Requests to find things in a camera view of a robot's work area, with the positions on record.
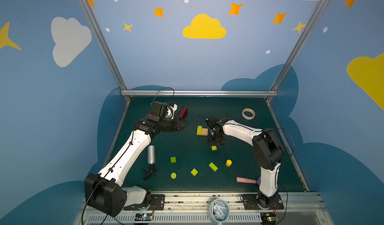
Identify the small green square block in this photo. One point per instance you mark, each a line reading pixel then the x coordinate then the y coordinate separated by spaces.
pixel 194 172

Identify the red metal bottle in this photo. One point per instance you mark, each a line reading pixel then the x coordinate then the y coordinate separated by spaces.
pixel 183 112

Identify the aluminium frame post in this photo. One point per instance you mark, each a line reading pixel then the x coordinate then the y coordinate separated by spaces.
pixel 304 35
pixel 88 11

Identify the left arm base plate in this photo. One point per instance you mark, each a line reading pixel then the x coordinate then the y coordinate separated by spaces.
pixel 157 201

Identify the white tape roll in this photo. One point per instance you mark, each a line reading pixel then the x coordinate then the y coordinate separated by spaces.
pixel 248 114

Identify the yellow cylinder block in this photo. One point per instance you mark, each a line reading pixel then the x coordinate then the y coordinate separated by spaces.
pixel 229 163

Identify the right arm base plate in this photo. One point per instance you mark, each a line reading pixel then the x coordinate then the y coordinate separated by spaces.
pixel 261 202

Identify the aluminium frame right post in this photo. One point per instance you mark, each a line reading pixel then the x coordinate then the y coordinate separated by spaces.
pixel 304 35

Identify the aluminium frame rear bar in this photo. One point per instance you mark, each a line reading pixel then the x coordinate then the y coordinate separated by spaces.
pixel 185 93

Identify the round bowl with white pieces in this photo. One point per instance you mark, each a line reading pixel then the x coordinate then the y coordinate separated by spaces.
pixel 218 211

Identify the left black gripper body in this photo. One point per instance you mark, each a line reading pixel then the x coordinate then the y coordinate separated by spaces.
pixel 175 124

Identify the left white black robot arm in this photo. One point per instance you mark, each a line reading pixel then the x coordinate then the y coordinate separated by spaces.
pixel 103 191

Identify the silver metal bottle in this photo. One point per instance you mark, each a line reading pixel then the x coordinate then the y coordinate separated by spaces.
pixel 151 159

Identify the aluminium frame left post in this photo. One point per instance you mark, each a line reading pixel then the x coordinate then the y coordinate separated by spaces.
pixel 88 11

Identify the left green circuit board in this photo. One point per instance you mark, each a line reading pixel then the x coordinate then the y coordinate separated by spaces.
pixel 143 218

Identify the pink purple brush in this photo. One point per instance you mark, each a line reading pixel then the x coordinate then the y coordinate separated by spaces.
pixel 248 181

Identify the right green circuit board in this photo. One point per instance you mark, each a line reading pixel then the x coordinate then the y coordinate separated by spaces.
pixel 268 219

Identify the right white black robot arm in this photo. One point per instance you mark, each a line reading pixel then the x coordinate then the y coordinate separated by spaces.
pixel 267 147

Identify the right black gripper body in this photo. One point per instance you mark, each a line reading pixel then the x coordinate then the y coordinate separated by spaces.
pixel 217 138

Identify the green circuit board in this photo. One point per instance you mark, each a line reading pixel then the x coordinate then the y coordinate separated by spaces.
pixel 268 219
pixel 143 218

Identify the aluminium front rail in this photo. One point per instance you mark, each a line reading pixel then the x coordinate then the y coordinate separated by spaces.
pixel 191 208

